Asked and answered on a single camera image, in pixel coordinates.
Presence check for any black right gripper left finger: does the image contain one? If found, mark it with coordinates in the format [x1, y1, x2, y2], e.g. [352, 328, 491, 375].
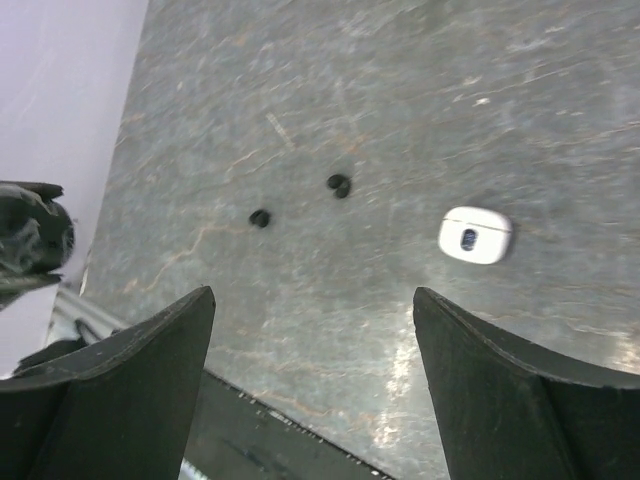
[1, 287, 215, 479]

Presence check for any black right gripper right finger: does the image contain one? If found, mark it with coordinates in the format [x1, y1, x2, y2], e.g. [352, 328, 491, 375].
[413, 287, 639, 479]

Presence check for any white earbud charging case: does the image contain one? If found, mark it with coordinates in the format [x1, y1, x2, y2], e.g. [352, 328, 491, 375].
[438, 206, 513, 265]

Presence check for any small black rubber piece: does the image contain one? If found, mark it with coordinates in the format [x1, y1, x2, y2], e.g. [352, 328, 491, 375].
[326, 174, 351, 199]
[249, 209, 271, 229]

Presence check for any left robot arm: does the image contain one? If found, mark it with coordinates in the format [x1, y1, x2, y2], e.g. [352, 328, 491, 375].
[1, 180, 75, 309]

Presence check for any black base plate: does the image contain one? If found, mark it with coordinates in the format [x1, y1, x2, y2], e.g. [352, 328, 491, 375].
[179, 372, 391, 480]

